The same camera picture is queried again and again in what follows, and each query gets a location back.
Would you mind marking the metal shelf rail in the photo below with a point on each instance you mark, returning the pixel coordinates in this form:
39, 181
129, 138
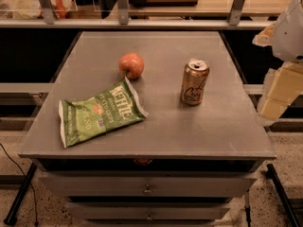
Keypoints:
207, 15

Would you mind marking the red apple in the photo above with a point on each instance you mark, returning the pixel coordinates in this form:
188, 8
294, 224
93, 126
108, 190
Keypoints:
131, 65

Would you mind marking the black floor bar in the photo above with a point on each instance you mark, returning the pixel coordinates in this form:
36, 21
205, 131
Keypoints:
24, 183
292, 207

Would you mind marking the green chip bag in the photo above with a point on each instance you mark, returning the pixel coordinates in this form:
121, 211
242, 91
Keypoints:
116, 107

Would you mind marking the grey drawer cabinet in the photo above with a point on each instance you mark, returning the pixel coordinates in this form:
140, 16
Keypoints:
219, 136

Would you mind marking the drawer with knob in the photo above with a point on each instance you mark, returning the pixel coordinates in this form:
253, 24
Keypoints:
147, 210
220, 186

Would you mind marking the black left floor bar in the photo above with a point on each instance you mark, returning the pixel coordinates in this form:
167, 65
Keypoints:
24, 183

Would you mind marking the lower drawer with knob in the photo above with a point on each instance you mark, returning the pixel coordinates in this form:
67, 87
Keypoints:
147, 210

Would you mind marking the top drawer with knob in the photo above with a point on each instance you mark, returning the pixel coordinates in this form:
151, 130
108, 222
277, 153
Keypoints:
220, 186

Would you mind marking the black right floor bar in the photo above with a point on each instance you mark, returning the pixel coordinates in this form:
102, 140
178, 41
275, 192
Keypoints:
292, 207

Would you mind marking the orange soda can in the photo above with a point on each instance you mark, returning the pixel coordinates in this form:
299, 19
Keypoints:
195, 75

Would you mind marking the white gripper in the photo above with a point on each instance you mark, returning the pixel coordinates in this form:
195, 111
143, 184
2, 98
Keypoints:
289, 35

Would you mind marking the orange white bag on shelf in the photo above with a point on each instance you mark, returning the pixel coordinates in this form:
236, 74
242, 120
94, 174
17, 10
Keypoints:
55, 8

